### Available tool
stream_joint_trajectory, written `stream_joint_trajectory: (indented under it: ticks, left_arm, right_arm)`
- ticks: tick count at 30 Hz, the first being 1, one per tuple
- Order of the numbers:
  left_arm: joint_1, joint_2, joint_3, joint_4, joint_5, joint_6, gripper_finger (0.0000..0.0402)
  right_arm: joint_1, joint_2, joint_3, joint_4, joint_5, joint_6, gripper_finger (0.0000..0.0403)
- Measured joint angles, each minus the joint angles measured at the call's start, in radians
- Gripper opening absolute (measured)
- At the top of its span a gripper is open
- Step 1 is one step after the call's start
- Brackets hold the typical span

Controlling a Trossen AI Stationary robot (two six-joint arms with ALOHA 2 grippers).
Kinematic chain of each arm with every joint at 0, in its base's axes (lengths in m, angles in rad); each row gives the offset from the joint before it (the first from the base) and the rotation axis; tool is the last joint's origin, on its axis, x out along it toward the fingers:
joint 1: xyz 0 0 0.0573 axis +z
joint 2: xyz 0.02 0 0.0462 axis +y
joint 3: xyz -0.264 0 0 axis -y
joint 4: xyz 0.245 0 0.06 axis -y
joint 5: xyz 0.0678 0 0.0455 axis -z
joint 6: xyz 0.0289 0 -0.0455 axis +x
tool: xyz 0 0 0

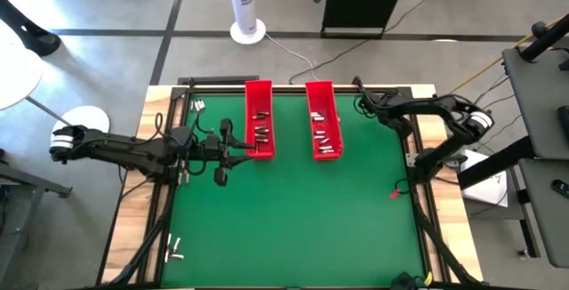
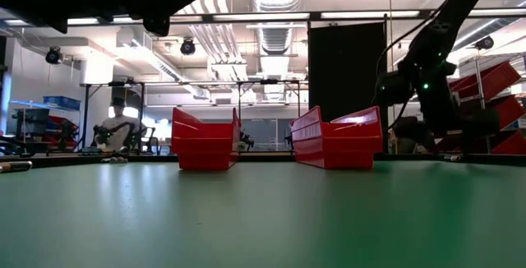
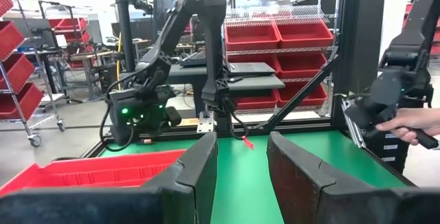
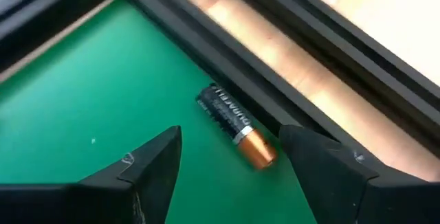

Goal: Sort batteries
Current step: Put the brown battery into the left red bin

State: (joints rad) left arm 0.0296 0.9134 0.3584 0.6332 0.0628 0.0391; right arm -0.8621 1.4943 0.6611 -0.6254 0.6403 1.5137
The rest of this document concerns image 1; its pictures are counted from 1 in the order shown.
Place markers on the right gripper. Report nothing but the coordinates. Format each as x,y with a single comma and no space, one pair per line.
401,125

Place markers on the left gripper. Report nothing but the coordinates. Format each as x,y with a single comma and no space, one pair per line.
221,176

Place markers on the red plastic bin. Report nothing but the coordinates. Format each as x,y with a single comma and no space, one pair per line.
322,99
260,99

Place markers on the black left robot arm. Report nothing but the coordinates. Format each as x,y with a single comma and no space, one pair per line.
124,150

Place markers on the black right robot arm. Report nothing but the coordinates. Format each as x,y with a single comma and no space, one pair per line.
444,105

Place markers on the black clamp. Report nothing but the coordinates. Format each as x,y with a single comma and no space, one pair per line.
357,83

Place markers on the small red clip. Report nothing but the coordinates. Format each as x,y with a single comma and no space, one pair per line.
395,193

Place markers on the black flat bar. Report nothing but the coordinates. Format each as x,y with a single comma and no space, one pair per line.
213,80

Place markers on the green table mat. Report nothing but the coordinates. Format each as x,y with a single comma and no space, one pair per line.
289,219

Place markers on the black diagonal beam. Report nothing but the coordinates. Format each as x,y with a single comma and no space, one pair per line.
498,164

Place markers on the white paper sheet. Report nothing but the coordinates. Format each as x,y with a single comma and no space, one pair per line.
493,192

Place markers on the tall black cabinet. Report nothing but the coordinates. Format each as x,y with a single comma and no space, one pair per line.
360,1

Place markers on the grey workbench top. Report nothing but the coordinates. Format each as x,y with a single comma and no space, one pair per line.
538,103
551,227

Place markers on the black handheld device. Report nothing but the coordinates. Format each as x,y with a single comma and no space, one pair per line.
402,281

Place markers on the black flat device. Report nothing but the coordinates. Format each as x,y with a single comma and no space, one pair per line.
565,123

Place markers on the black pole stand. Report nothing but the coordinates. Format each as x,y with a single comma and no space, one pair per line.
544,38

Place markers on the black remote control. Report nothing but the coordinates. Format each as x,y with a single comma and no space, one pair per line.
561,188

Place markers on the black curved stand leg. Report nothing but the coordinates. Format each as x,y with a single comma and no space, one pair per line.
37,41

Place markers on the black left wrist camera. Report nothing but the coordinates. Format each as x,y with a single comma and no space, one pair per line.
212,142

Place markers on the black aluminium table frame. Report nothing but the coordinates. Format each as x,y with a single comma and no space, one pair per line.
213,90

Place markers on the black frame strut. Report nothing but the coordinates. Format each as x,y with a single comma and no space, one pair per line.
146,245
444,254

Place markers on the white round pedestal table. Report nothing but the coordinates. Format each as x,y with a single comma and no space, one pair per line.
89,118

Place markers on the grey metal cart frame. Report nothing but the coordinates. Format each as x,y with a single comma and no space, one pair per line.
26,179

